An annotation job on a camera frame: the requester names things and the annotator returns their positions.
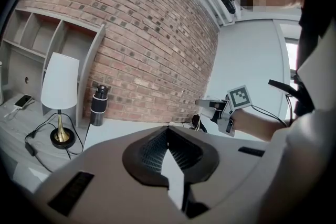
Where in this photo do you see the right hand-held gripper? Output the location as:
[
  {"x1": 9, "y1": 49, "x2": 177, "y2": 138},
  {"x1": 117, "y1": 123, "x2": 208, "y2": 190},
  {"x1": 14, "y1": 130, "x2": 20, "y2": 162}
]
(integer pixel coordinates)
[{"x1": 195, "y1": 84, "x2": 254, "y2": 137}]

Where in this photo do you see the white shade brass table lamp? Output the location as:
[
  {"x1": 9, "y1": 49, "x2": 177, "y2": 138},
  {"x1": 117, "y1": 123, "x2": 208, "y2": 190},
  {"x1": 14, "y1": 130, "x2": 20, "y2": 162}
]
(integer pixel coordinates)
[{"x1": 40, "y1": 51, "x2": 80, "y2": 150}]

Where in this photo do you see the white phone cable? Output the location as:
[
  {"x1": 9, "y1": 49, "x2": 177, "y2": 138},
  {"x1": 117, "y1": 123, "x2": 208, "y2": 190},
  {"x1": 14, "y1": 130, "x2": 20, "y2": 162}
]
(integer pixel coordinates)
[{"x1": 3, "y1": 106, "x2": 21, "y2": 121}]

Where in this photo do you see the black rounded object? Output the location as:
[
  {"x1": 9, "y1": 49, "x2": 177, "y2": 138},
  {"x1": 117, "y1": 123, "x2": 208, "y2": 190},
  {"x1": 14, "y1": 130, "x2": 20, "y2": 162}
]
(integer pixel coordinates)
[{"x1": 191, "y1": 113, "x2": 208, "y2": 134}]

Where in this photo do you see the person's black vest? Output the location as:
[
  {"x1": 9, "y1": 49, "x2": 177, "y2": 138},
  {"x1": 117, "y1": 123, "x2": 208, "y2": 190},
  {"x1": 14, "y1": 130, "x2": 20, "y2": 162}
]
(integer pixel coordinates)
[{"x1": 267, "y1": 0, "x2": 336, "y2": 116}]

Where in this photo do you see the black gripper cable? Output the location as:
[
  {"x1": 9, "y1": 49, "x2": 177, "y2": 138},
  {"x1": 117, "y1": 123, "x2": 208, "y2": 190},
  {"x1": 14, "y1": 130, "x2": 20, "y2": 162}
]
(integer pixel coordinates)
[{"x1": 250, "y1": 104, "x2": 291, "y2": 125}]

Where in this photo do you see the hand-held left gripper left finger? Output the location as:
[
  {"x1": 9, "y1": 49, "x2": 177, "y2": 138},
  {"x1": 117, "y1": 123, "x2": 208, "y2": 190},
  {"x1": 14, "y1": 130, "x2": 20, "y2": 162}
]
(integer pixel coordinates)
[{"x1": 33, "y1": 125, "x2": 190, "y2": 224}]

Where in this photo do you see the grey wooden shelf desk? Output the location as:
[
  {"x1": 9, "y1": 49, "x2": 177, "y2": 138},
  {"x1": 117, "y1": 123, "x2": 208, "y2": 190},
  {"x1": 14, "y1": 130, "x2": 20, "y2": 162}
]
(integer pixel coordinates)
[{"x1": 0, "y1": 6, "x2": 107, "y2": 128}]

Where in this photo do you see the person's right forearm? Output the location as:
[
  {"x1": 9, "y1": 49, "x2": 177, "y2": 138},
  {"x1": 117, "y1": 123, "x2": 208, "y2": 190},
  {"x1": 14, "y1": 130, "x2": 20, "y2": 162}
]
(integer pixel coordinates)
[{"x1": 233, "y1": 108, "x2": 287, "y2": 143}]

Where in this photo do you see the white smartphone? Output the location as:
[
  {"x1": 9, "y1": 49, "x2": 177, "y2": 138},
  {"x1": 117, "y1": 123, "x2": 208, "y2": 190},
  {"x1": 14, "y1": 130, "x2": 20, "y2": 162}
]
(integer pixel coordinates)
[{"x1": 14, "y1": 94, "x2": 34, "y2": 110}]

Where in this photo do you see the person's pale shirt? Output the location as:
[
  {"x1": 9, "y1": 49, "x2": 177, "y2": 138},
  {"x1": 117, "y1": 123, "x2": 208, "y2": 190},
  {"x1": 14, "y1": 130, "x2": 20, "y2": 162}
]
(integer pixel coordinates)
[{"x1": 258, "y1": 24, "x2": 336, "y2": 224}]

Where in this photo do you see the black lamp cable with adapter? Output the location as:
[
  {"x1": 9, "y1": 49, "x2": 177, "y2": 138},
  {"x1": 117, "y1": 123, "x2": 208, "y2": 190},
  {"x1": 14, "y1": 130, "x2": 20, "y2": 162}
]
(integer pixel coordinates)
[{"x1": 24, "y1": 112, "x2": 91, "y2": 174}]

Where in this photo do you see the black head camera mount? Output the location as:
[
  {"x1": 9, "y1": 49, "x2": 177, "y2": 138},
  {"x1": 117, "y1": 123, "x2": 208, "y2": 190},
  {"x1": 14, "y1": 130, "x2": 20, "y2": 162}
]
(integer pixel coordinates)
[{"x1": 218, "y1": 0, "x2": 237, "y2": 15}]

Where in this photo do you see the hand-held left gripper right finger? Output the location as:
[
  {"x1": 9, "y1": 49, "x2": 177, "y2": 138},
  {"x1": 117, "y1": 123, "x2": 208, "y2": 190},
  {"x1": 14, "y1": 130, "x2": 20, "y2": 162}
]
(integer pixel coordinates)
[{"x1": 167, "y1": 125, "x2": 270, "y2": 224}]

